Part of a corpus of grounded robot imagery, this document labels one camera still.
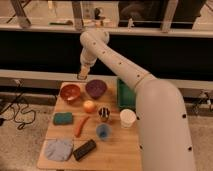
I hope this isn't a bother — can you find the orange carrot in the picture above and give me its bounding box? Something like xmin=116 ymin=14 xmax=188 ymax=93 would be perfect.
xmin=74 ymin=116 xmax=90 ymax=138

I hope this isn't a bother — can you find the black rectangular block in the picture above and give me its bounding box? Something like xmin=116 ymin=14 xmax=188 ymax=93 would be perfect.
xmin=73 ymin=139 xmax=96 ymax=161

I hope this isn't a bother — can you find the yellow onion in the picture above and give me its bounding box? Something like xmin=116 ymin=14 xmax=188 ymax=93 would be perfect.
xmin=83 ymin=100 xmax=96 ymax=113

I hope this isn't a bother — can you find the purple bowl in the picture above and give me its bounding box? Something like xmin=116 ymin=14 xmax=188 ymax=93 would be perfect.
xmin=85 ymin=80 xmax=107 ymax=99

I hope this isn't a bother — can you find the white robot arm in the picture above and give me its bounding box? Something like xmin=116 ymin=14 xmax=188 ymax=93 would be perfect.
xmin=78 ymin=29 xmax=196 ymax=171

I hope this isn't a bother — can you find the person in dark clothes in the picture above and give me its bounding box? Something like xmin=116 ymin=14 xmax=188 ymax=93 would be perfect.
xmin=118 ymin=0 xmax=207 ymax=29

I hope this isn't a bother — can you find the white paper cup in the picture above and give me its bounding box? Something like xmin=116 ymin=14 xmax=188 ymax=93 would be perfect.
xmin=120 ymin=109 xmax=136 ymax=128

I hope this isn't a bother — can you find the green rectangular bin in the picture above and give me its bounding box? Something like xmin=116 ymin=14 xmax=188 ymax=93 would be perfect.
xmin=117 ymin=79 xmax=135 ymax=110

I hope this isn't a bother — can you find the teal sponge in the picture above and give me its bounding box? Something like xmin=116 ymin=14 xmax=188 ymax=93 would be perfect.
xmin=53 ymin=112 xmax=73 ymax=125

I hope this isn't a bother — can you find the red-brown bowl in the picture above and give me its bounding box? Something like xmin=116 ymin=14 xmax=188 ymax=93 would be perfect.
xmin=60 ymin=84 xmax=81 ymax=103

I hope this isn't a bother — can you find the grey-blue cloth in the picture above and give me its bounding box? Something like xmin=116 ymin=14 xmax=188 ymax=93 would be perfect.
xmin=44 ymin=139 xmax=74 ymax=162

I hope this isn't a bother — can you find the black cable on floor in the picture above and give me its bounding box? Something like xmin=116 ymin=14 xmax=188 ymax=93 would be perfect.
xmin=0 ymin=79 xmax=37 ymax=131

